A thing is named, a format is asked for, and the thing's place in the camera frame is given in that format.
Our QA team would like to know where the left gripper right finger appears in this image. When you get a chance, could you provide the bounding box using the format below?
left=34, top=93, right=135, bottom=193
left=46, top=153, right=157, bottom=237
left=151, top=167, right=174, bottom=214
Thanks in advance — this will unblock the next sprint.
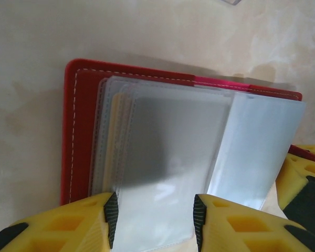
left=193, top=193, right=315, bottom=252

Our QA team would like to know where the red card holder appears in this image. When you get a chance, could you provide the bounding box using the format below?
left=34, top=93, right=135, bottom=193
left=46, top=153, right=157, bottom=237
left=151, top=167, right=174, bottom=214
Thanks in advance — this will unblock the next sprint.
left=59, top=58, right=315, bottom=249

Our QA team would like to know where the tan credit card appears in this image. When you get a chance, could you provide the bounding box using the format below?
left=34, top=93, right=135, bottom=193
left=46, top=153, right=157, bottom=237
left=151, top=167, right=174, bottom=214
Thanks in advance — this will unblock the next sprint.
left=104, top=91, right=137, bottom=192

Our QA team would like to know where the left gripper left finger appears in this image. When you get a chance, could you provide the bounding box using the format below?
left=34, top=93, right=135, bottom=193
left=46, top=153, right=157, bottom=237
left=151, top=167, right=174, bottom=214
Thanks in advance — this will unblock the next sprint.
left=0, top=192, right=119, bottom=252

